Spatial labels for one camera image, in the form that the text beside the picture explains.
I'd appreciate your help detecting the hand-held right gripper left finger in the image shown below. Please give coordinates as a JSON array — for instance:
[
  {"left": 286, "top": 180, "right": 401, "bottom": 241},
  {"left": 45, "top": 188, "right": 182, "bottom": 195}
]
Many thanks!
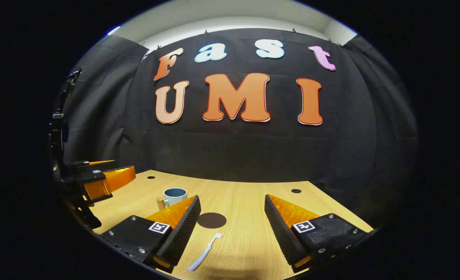
[{"left": 100, "top": 195, "right": 201, "bottom": 273}]

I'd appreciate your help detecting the black backdrop cloth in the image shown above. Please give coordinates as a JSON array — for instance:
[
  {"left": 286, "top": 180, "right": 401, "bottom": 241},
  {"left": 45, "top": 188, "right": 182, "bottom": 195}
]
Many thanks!
[{"left": 57, "top": 28, "right": 419, "bottom": 230}]

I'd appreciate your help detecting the dark brown round coaster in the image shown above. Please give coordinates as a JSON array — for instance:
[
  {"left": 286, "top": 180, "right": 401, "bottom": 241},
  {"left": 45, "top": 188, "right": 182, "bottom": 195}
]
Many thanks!
[{"left": 197, "top": 212, "right": 227, "bottom": 229}]

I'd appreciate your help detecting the white toothbrush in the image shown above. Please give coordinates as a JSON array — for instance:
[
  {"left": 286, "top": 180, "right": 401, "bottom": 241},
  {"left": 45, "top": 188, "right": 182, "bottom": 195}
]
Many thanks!
[{"left": 187, "top": 233, "right": 222, "bottom": 271}]

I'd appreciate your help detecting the wooden desktop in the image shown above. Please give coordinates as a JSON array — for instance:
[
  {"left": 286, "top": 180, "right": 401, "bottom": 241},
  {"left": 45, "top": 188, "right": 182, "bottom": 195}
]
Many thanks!
[{"left": 65, "top": 170, "right": 374, "bottom": 280}]

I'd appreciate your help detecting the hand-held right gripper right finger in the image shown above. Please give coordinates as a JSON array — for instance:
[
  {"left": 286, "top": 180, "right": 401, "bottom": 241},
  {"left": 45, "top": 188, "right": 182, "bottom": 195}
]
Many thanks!
[{"left": 264, "top": 194, "right": 374, "bottom": 273}]

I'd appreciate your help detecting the blue cup with wooden handle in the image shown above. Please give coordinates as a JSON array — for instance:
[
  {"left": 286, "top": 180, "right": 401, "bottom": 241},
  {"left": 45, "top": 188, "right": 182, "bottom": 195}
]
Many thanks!
[{"left": 156, "top": 188, "right": 188, "bottom": 212}]

